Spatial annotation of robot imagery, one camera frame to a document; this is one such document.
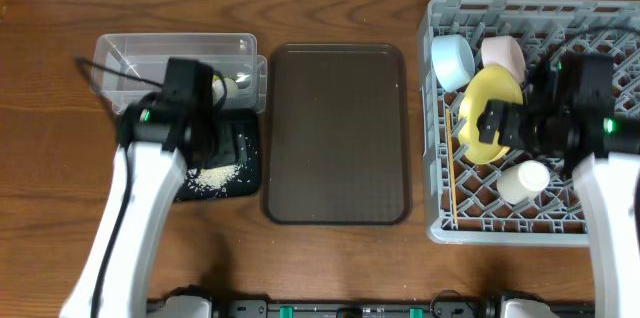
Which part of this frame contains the black rail with green clips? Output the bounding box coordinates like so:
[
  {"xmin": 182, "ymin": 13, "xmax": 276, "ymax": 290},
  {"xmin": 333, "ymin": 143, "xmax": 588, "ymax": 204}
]
[{"xmin": 147, "ymin": 298, "xmax": 596, "ymax": 318}]

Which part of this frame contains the white cup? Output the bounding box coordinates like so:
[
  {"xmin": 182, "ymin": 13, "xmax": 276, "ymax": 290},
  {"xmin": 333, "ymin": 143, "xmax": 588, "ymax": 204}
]
[{"xmin": 496, "ymin": 160, "xmax": 550, "ymax": 205}]

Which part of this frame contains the blue bowl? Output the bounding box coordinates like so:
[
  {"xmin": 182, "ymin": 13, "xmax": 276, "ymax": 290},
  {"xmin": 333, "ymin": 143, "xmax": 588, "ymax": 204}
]
[{"xmin": 431, "ymin": 34, "xmax": 475, "ymax": 92}]

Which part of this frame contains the yellow plate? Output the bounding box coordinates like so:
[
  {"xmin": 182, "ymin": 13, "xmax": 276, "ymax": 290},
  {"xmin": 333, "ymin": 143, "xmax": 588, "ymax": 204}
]
[{"xmin": 458, "ymin": 65, "xmax": 523, "ymax": 165}]

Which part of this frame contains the yellow-green snack wrapper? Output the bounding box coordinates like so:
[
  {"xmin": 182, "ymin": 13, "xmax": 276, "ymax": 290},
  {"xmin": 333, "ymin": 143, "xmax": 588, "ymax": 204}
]
[{"xmin": 212, "ymin": 76, "xmax": 251, "ymax": 109}]

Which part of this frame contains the wooden chopstick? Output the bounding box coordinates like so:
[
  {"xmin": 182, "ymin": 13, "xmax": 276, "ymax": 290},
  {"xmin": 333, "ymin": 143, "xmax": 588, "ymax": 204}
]
[{"xmin": 445, "ymin": 107, "xmax": 458, "ymax": 227}]

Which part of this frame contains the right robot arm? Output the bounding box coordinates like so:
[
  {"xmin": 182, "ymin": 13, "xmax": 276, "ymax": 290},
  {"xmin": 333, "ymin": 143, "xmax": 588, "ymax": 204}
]
[{"xmin": 476, "ymin": 52, "xmax": 639, "ymax": 317}]

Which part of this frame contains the black food-waste tray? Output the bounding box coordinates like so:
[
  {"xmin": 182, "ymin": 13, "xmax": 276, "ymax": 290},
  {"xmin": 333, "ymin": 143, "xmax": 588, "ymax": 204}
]
[{"xmin": 174, "ymin": 110, "xmax": 261, "ymax": 202}]

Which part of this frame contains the brown serving tray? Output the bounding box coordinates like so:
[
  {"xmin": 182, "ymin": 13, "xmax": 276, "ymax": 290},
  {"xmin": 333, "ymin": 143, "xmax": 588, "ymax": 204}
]
[{"xmin": 261, "ymin": 43, "xmax": 412, "ymax": 226}]

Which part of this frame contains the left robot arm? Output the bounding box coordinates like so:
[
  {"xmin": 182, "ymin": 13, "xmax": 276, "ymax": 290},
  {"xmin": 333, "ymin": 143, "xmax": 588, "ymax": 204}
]
[{"xmin": 60, "ymin": 57, "xmax": 246, "ymax": 317}]

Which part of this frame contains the clear plastic waste bin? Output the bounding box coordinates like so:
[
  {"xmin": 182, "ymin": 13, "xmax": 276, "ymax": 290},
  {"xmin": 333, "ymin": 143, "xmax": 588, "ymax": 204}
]
[{"xmin": 92, "ymin": 33, "xmax": 268, "ymax": 114}]

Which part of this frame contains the grey dishwasher rack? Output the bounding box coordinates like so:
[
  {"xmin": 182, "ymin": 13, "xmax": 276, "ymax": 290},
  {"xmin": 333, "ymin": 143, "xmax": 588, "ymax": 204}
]
[{"xmin": 417, "ymin": 0, "xmax": 639, "ymax": 247}]

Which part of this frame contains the white rice pile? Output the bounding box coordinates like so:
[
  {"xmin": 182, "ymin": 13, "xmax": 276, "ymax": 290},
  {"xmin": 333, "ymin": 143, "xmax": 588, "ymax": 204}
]
[{"xmin": 184, "ymin": 135, "xmax": 259, "ymax": 199}]

